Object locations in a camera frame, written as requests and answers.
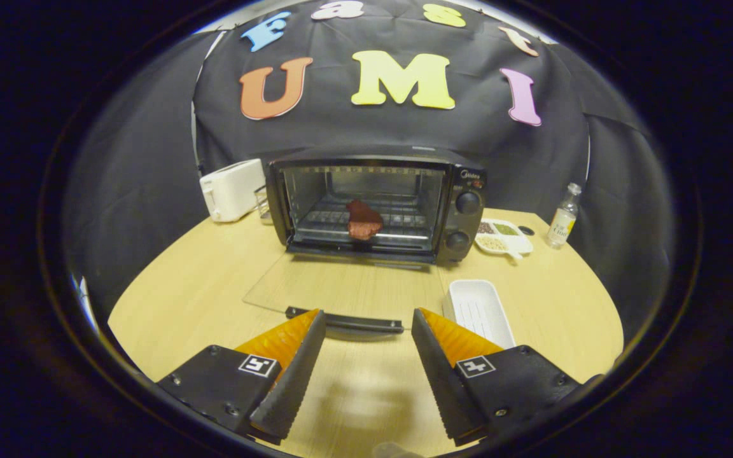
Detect white rectangular tray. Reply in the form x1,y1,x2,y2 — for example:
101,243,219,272
442,279,517,349

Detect white divided seasoning dish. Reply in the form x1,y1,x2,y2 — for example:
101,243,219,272
473,218,534,260

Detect small clear glass bottle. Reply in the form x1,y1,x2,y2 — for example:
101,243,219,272
546,183,582,249

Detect raw red steak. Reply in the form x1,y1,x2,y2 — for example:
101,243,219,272
346,200,384,241

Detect metal wire rack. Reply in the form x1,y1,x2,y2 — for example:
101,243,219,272
254,186,273,225

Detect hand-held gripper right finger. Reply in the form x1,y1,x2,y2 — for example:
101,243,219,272
411,308,587,446

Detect black toaster oven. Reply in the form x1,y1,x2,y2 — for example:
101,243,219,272
242,145,487,336

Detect white bread toaster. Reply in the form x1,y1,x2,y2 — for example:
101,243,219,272
200,158,267,223

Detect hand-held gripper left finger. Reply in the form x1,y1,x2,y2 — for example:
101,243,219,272
158,309,327,445

